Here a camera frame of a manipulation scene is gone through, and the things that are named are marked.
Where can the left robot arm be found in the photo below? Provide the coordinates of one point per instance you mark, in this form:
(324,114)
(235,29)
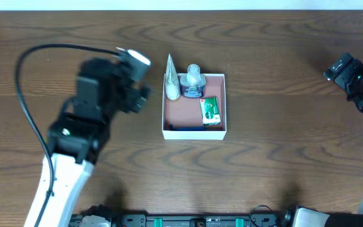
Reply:
(81,131)

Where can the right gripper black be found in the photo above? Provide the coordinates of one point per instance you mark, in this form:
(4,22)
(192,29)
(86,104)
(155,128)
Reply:
(339,73)

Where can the blue clear bottle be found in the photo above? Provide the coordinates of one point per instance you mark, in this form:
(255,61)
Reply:
(192,83)

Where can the green white soap packet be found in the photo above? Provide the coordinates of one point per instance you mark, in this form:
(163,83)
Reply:
(210,111)

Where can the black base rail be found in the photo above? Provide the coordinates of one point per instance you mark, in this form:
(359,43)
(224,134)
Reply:
(261,216)

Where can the white cream tube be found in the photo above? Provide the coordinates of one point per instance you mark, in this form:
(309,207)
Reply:
(172,86)

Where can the white box with pink interior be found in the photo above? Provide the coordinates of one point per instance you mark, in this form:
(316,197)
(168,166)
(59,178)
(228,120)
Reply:
(186,112)

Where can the blue disposable razor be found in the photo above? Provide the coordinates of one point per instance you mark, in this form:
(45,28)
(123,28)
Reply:
(196,128)

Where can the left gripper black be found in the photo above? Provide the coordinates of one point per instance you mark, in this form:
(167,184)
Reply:
(132,98)

